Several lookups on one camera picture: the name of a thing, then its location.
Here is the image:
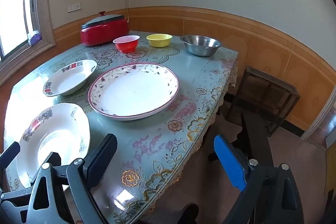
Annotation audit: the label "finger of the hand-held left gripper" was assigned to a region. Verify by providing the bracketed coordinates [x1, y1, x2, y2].
[0, 142, 21, 169]
[46, 152, 62, 167]

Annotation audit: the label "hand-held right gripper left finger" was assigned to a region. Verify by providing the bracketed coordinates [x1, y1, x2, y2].
[26, 133, 118, 224]

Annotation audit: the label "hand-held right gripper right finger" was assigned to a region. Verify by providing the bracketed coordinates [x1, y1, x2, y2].
[214, 135, 305, 224]

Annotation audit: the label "scalloped floral white plate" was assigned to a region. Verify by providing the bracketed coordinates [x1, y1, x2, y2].
[14, 103, 91, 189]

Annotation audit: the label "deep white plate red characters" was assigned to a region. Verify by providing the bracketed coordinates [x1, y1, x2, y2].
[43, 59, 98, 97]

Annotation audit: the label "red plastic bowl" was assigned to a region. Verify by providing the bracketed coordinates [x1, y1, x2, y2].
[113, 35, 140, 54]

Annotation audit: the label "stainless steel bowl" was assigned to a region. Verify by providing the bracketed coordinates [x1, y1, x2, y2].
[180, 35, 222, 57]

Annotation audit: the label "yellow plastic bowl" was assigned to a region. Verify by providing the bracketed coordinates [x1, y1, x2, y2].
[146, 33, 173, 47]

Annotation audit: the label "floral embroidered tablecloth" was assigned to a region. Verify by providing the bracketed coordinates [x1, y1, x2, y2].
[3, 30, 239, 224]

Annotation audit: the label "large pink-rimmed floral plate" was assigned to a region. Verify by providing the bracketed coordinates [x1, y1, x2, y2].
[87, 62, 180, 121]

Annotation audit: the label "wooden stool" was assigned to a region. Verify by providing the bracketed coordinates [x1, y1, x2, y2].
[227, 66, 300, 137]

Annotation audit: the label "purple packet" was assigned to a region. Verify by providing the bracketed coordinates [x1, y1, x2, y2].
[28, 30, 42, 45]

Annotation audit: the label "red electric pot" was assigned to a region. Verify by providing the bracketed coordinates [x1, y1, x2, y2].
[80, 18, 130, 46]

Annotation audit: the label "grey pot lid red knob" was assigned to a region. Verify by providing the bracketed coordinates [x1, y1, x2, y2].
[81, 11, 126, 29]

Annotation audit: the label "white door frame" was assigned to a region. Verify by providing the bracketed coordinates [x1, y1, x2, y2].
[301, 94, 336, 151]

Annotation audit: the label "window with frame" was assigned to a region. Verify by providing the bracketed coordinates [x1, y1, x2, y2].
[0, 0, 57, 64]

